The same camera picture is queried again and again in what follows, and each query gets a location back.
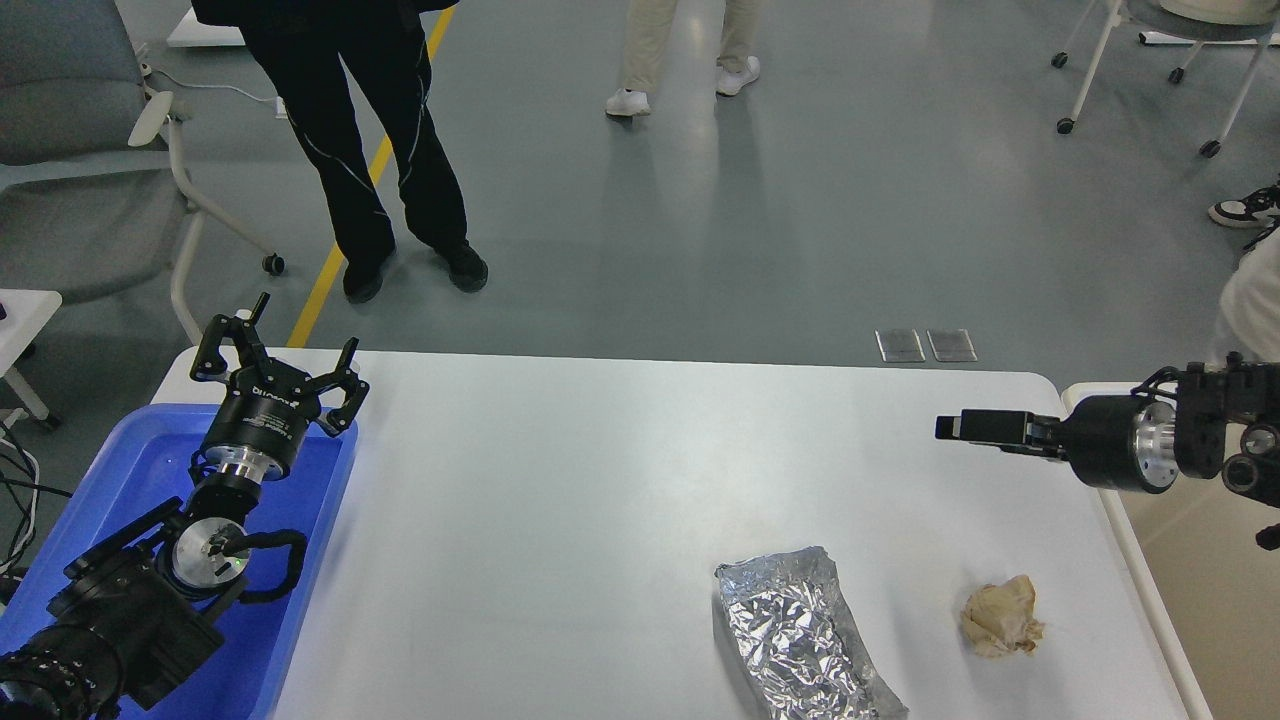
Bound silver foil bag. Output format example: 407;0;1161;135
714;546;910;719

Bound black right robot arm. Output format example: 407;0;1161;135
934;352;1279;509

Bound white power adapter cable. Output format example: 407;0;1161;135
140;61;289;119

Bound black white sneakers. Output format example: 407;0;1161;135
1207;179;1279;255

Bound blue plastic tray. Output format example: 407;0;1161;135
0;402;360;720

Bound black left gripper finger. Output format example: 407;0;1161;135
189;293;270;384
306;338;370;437

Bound white rolling chair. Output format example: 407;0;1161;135
1050;0;1280;159

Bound right metal floor plate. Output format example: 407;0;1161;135
925;329;978;363

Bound white side table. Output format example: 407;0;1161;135
1;288;63;430

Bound metal floor plate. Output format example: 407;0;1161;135
876;328;927;364
925;329;978;363

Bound person in black clothes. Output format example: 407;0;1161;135
189;0;490;305

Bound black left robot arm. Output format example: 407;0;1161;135
3;293;369;719

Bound white floor board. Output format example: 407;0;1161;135
166;9;244;49

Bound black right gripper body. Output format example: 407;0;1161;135
1059;395;1179;495

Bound crumpled beige paper ball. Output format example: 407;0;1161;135
960;574;1044;659

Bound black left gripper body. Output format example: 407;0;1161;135
201;364;320;482

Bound black cables bundle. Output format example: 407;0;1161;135
0;415;76;585

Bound grey office chair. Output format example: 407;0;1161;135
1;1;285;340

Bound person in beige trousers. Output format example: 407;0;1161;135
605;0;762;118

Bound person in white clothes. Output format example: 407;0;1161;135
1206;246;1279;364

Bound left metal floor plate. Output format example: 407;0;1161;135
876;328;927;364

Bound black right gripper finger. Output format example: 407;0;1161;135
934;409;1065;461

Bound beige plastic bin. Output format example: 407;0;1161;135
1100;477;1279;719

